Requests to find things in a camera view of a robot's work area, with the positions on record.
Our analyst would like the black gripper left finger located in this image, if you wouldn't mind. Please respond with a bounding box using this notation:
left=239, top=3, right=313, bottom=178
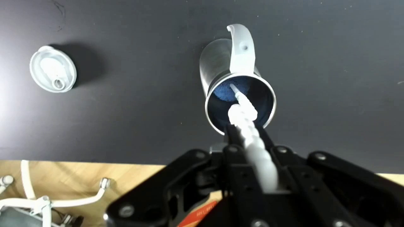
left=102, top=123, right=258, bottom=227

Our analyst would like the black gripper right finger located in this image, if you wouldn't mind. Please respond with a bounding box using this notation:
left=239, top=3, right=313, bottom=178
left=253, top=125, right=404, bottom=227

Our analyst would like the stainless steel flask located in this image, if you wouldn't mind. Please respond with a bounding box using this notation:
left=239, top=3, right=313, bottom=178
left=196, top=23, right=279, bottom=138

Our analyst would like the grey flask lid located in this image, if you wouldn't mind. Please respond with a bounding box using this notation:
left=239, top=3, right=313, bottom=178
left=27, top=45, right=79, bottom=95

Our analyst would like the orange label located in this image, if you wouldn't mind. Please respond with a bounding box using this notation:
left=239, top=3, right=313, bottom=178
left=175, top=197, right=220, bottom=227

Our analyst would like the white cable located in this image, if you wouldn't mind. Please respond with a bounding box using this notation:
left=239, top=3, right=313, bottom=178
left=0, top=159, right=113, bottom=227

